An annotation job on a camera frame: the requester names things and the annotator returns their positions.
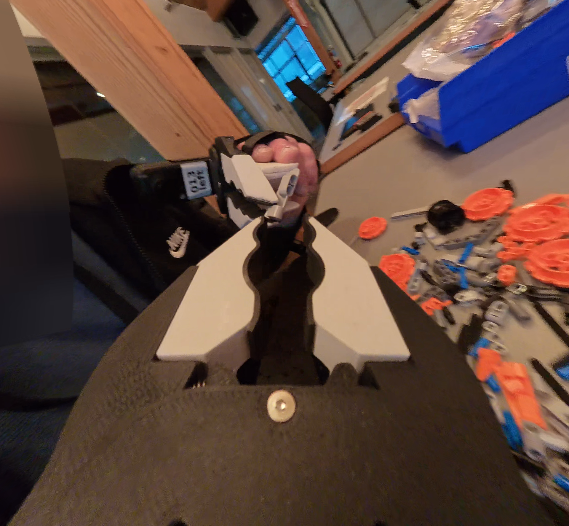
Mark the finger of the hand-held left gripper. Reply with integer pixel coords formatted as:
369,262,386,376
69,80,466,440
233,190,285,227
227,153,301,202

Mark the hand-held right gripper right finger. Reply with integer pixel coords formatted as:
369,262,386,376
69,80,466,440
304,218,411,384

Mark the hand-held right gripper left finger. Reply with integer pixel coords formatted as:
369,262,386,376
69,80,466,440
156,219,267,382

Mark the grey beam piece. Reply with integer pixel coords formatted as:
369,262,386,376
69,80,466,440
274,170,301,221

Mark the pile of plastic building pieces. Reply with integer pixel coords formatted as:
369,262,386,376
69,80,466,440
356,179,569,491

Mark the person's left hand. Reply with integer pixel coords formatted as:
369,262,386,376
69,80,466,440
240,132,322,229

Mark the black chair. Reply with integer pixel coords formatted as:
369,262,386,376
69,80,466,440
285,77,334,131

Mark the blue storage bin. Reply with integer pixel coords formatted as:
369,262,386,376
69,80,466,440
396,0,569,155

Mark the clear plastic parts bag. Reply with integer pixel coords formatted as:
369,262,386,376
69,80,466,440
402,0,569,82

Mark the wooden post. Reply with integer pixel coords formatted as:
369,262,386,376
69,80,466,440
0,0,250,162

